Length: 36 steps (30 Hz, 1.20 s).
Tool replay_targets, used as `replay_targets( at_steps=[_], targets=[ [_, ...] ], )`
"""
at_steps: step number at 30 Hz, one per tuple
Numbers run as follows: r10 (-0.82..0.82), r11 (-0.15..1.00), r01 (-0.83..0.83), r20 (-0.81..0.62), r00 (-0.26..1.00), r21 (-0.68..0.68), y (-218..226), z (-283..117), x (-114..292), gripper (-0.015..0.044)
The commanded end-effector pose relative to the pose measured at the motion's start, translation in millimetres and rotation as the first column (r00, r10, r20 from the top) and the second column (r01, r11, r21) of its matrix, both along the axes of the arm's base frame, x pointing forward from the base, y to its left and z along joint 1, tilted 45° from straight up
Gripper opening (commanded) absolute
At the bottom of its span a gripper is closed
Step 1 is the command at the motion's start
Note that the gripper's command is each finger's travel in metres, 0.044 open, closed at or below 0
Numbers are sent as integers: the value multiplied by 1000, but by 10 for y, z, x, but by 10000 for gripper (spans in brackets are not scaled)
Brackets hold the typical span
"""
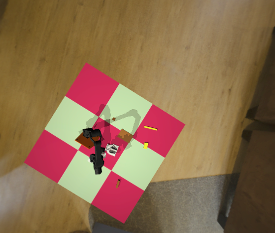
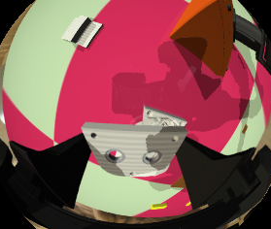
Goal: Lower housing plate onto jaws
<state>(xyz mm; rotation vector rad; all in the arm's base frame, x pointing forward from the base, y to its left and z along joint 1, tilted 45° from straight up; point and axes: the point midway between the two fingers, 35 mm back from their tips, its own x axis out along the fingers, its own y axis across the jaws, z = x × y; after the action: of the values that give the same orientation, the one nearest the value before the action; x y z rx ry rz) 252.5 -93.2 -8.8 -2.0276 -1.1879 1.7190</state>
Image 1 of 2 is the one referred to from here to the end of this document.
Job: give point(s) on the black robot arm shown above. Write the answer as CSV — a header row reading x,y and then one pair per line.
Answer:
x,y
96,158

